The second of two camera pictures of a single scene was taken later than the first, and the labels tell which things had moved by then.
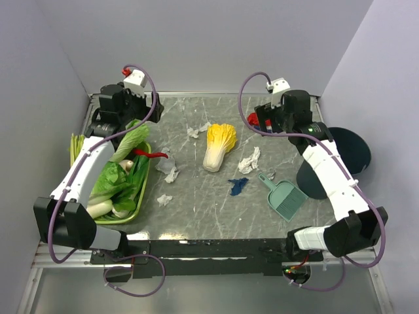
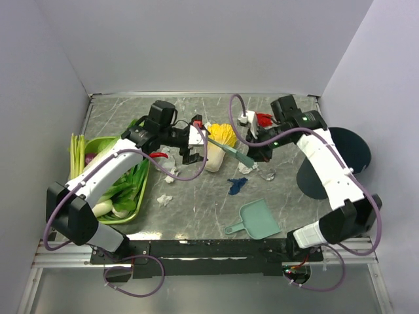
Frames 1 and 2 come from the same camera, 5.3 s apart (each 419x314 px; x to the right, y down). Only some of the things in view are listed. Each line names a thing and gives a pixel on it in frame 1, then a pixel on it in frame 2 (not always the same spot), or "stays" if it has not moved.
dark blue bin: x=355 y=152 stays
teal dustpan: x=287 y=220 -> x=256 y=220
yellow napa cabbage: x=221 y=139 stays
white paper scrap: x=163 y=199 stays
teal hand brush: x=286 y=199 -> x=242 y=157
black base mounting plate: x=195 y=258 stays
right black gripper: x=266 y=112 -> x=259 y=154
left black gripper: x=141 y=100 -> x=187 y=158
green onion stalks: x=76 y=142 stays
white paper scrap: x=247 y=164 stays
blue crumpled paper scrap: x=239 y=184 stays
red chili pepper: x=151 y=155 stays
